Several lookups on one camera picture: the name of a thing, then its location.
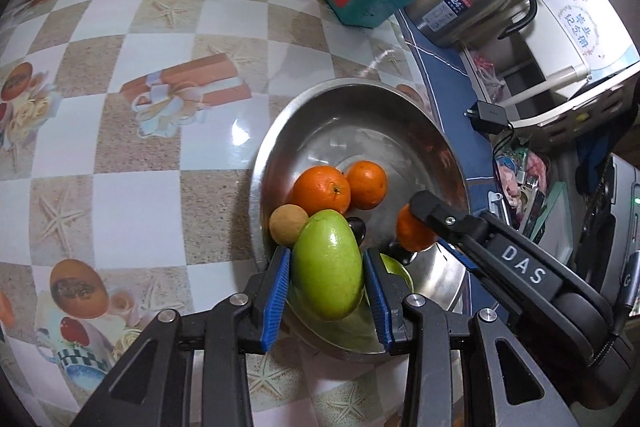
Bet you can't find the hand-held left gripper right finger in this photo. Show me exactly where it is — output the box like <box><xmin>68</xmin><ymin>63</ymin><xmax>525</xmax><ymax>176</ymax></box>
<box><xmin>362</xmin><ymin>248</ymin><xmax>576</xmax><ymax>427</ymax></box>

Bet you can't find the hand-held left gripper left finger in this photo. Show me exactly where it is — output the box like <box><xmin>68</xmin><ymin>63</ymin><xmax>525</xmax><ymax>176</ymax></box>
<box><xmin>70</xmin><ymin>248</ymin><xmax>292</xmax><ymax>427</ymax></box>

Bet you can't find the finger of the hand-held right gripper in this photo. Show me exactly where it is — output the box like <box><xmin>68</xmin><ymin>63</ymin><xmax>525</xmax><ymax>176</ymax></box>
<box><xmin>410</xmin><ymin>190</ymin><xmax>493</xmax><ymax>253</ymax></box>
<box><xmin>435</xmin><ymin>239</ymin><xmax>481</xmax><ymax>280</ymax></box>

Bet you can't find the orange tangerine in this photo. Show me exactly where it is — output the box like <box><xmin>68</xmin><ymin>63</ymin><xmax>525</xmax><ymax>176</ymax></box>
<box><xmin>345</xmin><ymin>160</ymin><xmax>389</xmax><ymax>210</ymax></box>
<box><xmin>396</xmin><ymin>203</ymin><xmax>438</xmax><ymax>253</ymax></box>
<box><xmin>291</xmin><ymin>165</ymin><xmax>352</xmax><ymax>216</ymax></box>

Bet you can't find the large green jujube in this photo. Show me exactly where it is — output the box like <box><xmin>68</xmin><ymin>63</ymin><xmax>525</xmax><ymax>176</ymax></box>
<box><xmin>364</xmin><ymin>253</ymin><xmax>415</xmax><ymax>308</ymax></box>

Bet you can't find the green mango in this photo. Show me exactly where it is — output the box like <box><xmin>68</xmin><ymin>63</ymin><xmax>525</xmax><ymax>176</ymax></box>
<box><xmin>291</xmin><ymin>209</ymin><xmax>365</xmax><ymax>321</ymax></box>

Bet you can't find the small dark plum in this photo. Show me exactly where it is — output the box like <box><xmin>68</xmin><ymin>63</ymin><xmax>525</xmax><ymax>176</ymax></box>
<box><xmin>346</xmin><ymin>216</ymin><xmax>367</xmax><ymax>243</ymax></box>

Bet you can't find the brown longan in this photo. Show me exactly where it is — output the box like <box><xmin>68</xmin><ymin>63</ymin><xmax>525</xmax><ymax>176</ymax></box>
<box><xmin>269</xmin><ymin>203</ymin><xmax>310</xmax><ymax>246</ymax></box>

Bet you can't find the round steel basin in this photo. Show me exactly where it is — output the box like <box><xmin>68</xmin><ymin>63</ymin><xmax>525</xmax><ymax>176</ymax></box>
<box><xmin>248</xmin><ymin>78</ymin><xmax>471</xmax><ymax>353</ymax></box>

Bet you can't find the pink floral packet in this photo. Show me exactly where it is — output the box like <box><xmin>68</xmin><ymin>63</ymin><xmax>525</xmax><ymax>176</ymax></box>
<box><xmin>495</xmin><ymin>149</ymin><xmax>551</xmax><ymax>218</ymax></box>

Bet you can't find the black flat device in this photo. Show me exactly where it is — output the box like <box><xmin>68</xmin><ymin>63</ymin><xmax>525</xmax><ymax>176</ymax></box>
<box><xmin>520</xmin><ymin>177</ymin><xmax>551</xmax><ymax>233</ymax></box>

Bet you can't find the grey electronic device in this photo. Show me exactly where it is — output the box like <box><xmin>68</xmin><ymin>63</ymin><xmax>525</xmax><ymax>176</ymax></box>
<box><xmin>575</xmin><ymin>152</ymin><xmax>640</xmax><ymax>308</ymax></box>

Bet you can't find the black charger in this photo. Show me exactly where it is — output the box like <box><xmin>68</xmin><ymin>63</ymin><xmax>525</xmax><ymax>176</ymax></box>
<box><xmin>467</xmin><ymin>101</ymin><xmax>511</xmax><ymax>134</ymax></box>

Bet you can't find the pink plastic bag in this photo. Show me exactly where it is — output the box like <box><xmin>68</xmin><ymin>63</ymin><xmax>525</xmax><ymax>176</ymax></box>
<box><xmin>467</xmin><ymin>49</ymin><xmax>503</xmax><ymax>102</ymax></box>

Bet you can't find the white plastic rack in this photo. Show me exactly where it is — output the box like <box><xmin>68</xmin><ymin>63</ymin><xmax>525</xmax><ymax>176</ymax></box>
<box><xmin>500</xmin><ymin>57</ymin><xmax>640</xmax><ymax>128</ymax></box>

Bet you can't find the checkered printed tablecloth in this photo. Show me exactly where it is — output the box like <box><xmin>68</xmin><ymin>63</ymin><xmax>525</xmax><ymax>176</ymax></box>
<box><xmin>0</xmin><ymin>0</ymin><xmax>506</xmax><ymax>427</ymax></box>

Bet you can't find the black charger cable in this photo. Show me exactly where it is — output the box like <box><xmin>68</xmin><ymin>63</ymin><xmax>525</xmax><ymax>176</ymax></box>
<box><xmin>492</xmin><ymin>122</ymin><xmax>518</xmax><ymax>168</ymax></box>

